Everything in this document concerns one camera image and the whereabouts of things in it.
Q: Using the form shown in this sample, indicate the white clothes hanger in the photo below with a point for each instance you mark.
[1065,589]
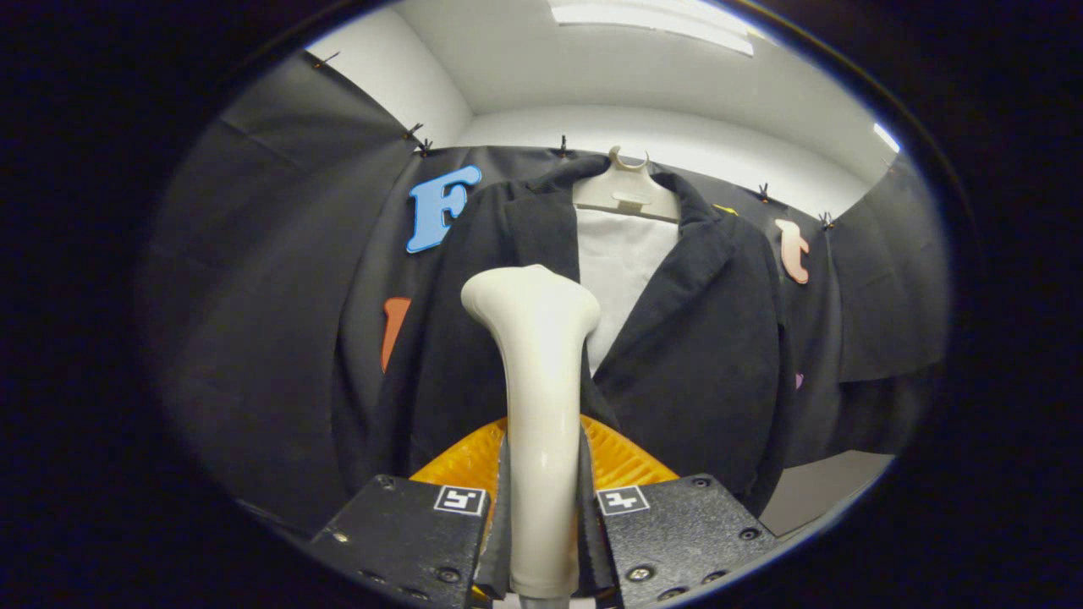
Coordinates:
[626,190]

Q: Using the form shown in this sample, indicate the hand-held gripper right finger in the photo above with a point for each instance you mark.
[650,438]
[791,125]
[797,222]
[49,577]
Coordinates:
[590,541]

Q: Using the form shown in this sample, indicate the black backdrop cloth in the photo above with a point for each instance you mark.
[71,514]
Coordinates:
[254,296]

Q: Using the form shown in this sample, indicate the ceiling light panel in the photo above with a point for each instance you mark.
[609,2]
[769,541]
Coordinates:
[643,15]
[887,137]

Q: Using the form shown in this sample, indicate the grey cabinet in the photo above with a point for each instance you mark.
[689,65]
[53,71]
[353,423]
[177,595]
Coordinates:
[829,482]

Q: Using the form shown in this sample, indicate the black suit jacket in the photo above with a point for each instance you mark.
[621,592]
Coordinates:
[702,355]

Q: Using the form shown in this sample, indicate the white shirt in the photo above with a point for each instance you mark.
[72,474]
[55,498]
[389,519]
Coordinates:
[622,262]

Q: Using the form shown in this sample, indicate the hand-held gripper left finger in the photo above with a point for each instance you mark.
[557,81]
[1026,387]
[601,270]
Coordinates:
[499,550]

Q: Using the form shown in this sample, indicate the white garment steamer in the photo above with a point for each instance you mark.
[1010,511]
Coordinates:
[541,381]

